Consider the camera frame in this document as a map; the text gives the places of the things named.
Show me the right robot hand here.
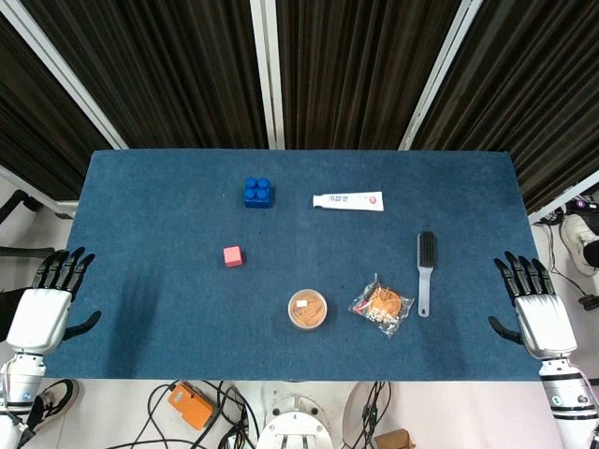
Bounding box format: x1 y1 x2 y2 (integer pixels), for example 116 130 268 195
488 251 578 360

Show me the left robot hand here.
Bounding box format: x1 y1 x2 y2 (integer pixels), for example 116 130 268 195
6 247 102 352

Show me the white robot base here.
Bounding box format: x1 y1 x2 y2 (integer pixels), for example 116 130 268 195
256 393 339 449

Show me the round snack cup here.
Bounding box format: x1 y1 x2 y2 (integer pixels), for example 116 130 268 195
287 289 329 332

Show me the black and white sneaker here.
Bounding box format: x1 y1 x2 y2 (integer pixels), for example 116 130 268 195
28 378 80 434

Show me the blue table cloth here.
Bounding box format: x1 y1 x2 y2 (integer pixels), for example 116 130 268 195
45 149 547 383

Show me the clear bagged pastry snack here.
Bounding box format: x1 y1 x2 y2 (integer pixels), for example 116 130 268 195
347 273 416 340

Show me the orange power box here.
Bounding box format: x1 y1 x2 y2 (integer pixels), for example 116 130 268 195
167 382 217 432

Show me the brown cardboard box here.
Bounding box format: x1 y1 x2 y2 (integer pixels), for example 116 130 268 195
373 427 416 449

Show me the white toothpaste tube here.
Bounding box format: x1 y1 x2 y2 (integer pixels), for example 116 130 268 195
312 190 386 212

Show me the blue building block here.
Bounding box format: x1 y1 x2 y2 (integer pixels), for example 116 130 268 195
242 176 276 209

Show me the black bristle brush grey handle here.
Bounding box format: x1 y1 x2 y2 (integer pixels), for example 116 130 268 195
416 230 438 319

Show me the black cable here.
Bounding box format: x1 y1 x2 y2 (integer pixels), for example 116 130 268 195
105 379 259 449

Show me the white frame post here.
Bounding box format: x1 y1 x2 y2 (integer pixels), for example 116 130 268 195
249 0 285 151
398 0 486 152
0 0 130 151

